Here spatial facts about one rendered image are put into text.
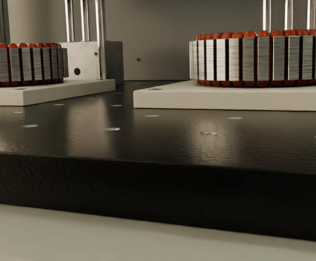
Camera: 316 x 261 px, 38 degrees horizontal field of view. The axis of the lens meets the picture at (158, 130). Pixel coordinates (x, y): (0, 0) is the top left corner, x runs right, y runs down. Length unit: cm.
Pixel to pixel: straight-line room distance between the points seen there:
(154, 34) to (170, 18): 3
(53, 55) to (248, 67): 19
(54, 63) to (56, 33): 31
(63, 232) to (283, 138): 10
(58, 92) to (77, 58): 17
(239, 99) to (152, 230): 15
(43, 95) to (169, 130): 18
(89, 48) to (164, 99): 26
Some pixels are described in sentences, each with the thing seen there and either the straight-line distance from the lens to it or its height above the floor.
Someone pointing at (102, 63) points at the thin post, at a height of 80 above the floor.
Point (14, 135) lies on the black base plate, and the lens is 23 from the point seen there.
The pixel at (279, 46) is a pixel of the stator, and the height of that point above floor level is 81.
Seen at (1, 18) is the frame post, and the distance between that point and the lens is 75.
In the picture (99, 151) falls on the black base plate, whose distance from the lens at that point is 18.
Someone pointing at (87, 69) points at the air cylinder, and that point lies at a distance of 56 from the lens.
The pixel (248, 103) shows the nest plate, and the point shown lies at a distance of 29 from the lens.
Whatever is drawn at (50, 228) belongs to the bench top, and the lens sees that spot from 17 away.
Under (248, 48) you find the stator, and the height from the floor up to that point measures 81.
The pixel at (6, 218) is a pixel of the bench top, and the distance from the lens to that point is 18.
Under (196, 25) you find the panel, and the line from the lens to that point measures 64.
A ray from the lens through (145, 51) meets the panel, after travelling 67.
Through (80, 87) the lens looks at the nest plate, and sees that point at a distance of 43.
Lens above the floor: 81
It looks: 9 degrees down
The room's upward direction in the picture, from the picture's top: 2 degrees counter-clockwise
